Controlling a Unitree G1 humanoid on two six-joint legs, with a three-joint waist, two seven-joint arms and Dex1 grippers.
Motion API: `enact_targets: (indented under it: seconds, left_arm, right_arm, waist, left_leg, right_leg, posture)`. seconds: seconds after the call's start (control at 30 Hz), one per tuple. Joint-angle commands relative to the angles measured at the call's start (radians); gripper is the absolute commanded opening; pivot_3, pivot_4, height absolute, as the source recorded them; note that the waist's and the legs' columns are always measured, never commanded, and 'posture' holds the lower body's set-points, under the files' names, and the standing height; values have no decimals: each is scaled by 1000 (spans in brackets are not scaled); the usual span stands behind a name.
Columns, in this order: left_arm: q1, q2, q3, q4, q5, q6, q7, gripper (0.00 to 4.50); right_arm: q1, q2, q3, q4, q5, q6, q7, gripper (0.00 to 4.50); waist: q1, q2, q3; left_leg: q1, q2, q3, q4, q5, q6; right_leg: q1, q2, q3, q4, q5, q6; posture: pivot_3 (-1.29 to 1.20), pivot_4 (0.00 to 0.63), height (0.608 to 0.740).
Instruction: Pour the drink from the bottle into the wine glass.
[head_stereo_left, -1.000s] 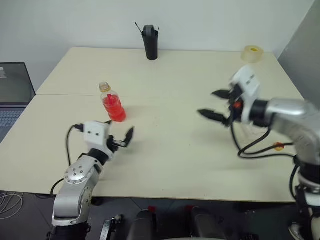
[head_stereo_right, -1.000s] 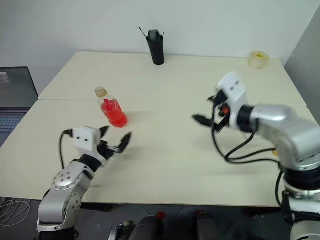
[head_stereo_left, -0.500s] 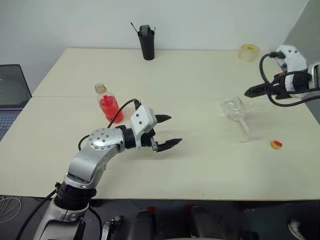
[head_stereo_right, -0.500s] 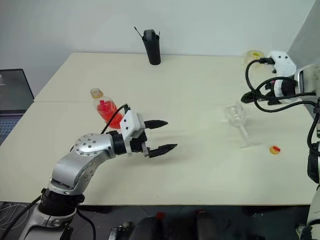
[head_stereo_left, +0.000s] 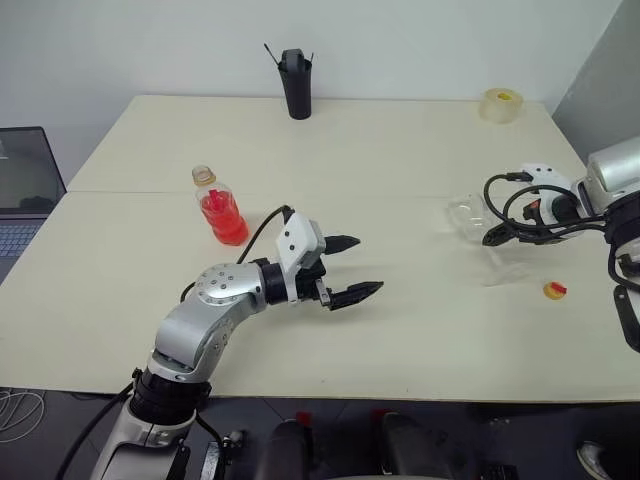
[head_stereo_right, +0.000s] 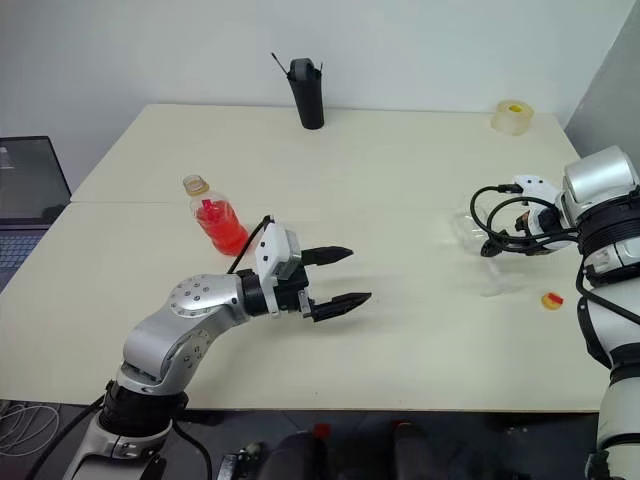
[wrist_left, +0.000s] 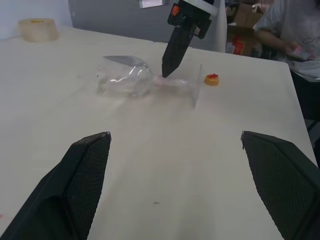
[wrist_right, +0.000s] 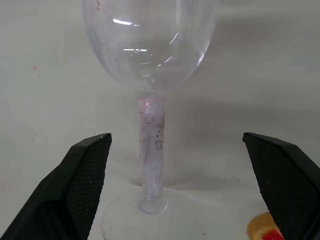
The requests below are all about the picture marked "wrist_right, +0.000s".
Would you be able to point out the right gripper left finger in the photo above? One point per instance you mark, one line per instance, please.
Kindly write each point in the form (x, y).
(60, 190)

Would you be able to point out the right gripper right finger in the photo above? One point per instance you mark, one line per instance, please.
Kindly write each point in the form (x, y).
(287, 180)

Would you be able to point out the bottle with red liquid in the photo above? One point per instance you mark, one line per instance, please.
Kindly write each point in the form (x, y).
(260, 226)

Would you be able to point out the clear plastic cup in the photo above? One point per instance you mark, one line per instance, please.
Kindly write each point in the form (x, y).
(152, 150)

